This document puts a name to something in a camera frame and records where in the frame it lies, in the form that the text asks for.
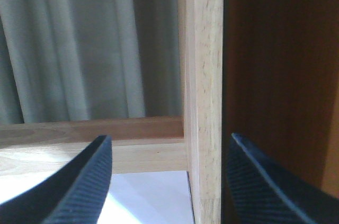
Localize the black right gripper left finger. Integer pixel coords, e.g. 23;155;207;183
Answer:
1;136;112;223

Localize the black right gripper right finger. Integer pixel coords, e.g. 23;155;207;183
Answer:
227;133;338;223

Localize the white paper sheet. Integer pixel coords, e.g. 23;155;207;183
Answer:
97;171;194;224

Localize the wooden shelf unit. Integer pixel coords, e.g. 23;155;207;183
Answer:
1;0;338;223

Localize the grey-green curtain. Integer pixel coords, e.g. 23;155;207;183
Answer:
1;0;182;124

